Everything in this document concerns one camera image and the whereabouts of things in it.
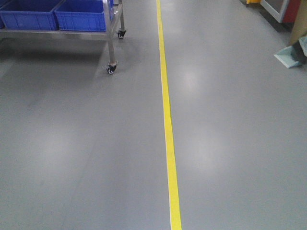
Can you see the front cart caster wheel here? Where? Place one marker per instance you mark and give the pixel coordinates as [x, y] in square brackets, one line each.
[111, 67]

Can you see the cart caster wheel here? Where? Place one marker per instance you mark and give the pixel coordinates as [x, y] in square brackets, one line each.
[111, 67]
[121, 33]

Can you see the rear cart caster wheel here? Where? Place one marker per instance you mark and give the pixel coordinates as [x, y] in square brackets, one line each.
[121, 33]

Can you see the blue bin on cart right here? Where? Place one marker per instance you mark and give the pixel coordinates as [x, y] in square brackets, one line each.
[81, 15]

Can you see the blue bin on cart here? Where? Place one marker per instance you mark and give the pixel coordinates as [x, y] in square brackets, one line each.
[81, 15]
[30, 14]

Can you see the teal dustpan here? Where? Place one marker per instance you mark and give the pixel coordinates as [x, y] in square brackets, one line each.
[295, 55]

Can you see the blue bin on cart left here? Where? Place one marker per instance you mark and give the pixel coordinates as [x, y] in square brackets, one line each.
[30, 14]

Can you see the steel cart frame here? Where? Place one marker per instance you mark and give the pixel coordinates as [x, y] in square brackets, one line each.
[114, 21]

